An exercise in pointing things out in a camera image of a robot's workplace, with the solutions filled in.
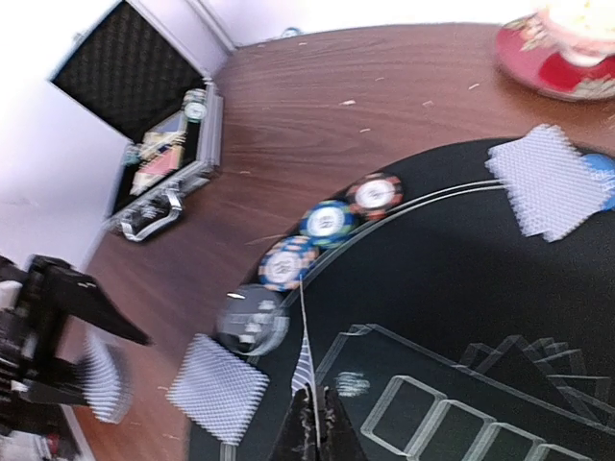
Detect dark red saucer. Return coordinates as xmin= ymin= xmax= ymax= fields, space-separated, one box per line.
xmin=495 ymin=15 xmax=614 ymax=101

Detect red white patterned bowl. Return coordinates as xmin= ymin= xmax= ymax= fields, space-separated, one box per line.
xmin=536 ymin=0 xmax=614 ymax=67

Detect single teal chip by wall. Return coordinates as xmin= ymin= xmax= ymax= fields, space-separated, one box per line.
xmin=281 ymin=27 xmax=303 ymax=38

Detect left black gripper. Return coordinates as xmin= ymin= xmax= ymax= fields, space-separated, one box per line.
xmin=1 ymin=255 xmax=152 ymax=432

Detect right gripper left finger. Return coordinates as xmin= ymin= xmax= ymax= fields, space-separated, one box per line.
xmin=269 ymin=387 xmax=318 ymax=461

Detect blue cream chips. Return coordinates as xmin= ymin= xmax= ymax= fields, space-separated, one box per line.
xmin=258 ymin=235 xmax=319 ymax=292

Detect green chips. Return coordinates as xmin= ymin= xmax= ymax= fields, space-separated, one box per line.
xmin=300 ymin=200 xmax=357 ymax=250

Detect blue small blind button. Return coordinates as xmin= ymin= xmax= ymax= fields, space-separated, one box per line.
xmin=582 ymin=153 xmax=615 ymax=211

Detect aluminium poker case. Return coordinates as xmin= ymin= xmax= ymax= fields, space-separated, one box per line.
xmin=50 ymin=1 xmax=224 ymax=242

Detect single grey playing card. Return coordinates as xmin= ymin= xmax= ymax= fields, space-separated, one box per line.
xmin=485 ymin=125 xmax=608 ymax=242

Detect grey playing card deck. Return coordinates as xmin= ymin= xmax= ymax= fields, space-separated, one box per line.
xmin=77 ymin=329 xmax=133 ymax=425

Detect blue patterned card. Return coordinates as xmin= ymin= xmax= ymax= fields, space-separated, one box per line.
xmin=291 ymin=277 xmax=321 ymax=460

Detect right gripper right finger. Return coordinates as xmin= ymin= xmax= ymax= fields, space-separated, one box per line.
xmin=319 ymin=387 xmax=368 ymax=461

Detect orange black chips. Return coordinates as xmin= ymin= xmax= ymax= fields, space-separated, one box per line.
xmin=346 ymin=172 xmax=404 ymax=221

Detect mixed chip stack in case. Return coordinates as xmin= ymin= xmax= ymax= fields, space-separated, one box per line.
xmin=183 ymin=88 xmax=208 ymax=123

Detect black round poker mat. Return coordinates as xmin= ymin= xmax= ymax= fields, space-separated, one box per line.
xmin=184 ymin=136 xmax=615 ymax=461

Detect grey dealer button disc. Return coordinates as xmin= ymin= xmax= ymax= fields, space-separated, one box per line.
xmin=216 ymin=283 xmax=290 ymax=356

